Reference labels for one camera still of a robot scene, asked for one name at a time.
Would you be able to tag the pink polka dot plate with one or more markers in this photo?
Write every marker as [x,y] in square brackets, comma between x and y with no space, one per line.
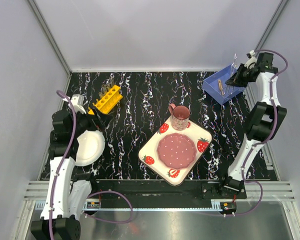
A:
[176,151]

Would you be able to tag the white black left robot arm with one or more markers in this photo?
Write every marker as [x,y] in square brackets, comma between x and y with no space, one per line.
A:
[76,140]

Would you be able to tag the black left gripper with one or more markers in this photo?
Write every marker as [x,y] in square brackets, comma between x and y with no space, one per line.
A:
[97,122]

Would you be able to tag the wooden test tube clamp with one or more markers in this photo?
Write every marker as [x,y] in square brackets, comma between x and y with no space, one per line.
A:
[221,88]

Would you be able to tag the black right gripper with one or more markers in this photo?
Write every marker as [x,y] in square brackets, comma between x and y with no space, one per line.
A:
[235,80]

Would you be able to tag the strawberry print white tray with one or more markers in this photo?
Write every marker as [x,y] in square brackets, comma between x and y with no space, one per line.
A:
[148,154]

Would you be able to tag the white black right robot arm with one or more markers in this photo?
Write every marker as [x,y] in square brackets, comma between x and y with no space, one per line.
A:
[262,123]

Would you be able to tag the yellow test tube rack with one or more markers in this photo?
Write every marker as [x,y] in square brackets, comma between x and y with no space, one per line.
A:
[108,102]

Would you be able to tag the blue plastic box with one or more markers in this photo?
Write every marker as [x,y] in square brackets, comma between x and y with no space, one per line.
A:
[210,86]

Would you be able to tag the white round dish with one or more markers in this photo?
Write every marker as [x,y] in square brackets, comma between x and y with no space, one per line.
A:
[91,147]

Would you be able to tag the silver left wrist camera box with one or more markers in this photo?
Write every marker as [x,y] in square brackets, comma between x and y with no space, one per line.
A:
[77,101]

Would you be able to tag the pink patterned mug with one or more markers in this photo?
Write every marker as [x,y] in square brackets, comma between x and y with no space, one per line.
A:
[179,116]

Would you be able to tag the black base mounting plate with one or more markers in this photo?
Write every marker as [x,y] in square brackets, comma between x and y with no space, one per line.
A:
[158,194]

